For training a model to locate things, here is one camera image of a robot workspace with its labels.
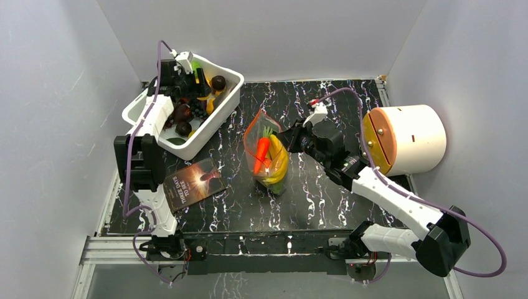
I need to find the yellow banana bunch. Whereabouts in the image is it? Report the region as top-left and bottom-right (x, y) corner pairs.
(263, 134), (289, 186)

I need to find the clear zip top bag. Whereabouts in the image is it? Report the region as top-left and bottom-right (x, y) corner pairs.
(243, 110), (290, 196)

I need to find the red carrot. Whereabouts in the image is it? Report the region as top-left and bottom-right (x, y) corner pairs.
(253, 137), (270, 175)

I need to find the green leafy vegetable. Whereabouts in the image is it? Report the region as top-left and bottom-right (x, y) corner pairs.
(260, 125), (288, 195)

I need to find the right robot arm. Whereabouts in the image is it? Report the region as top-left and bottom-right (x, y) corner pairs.
(277, 120), (471, 277)

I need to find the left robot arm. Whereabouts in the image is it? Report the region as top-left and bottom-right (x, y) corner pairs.
(114, 59), (210, 259)

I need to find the dark grape bunch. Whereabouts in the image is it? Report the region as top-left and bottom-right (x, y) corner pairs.
(188, 98), (209, 120)

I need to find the dark plum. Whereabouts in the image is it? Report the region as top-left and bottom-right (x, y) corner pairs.
(172, 104), (193, 124)

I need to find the dark brown round fruit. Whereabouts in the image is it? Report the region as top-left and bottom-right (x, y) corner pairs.
(210, 75), (227, 92)

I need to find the white plastic bin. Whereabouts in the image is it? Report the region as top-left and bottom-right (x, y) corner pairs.
(122, 54), (244, 160)

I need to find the round cylinder with coloured lid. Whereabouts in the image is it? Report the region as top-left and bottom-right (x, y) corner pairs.
(362, 105), (446, 177)

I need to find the dark book with orange cover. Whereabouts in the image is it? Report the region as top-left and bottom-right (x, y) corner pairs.
(163, 158), (227, 213)

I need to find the black base bar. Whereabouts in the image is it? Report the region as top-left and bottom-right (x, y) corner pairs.
(183, 229), (363, 275)

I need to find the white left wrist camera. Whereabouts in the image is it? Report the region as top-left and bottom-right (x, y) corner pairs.
(170, 49), (194, 75)

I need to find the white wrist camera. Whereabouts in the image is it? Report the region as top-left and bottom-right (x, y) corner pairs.
(303, 100), (328, 128)
(170, 49), (194, 75)

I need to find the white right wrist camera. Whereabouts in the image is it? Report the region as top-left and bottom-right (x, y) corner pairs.
(303, 100), (328, 128)

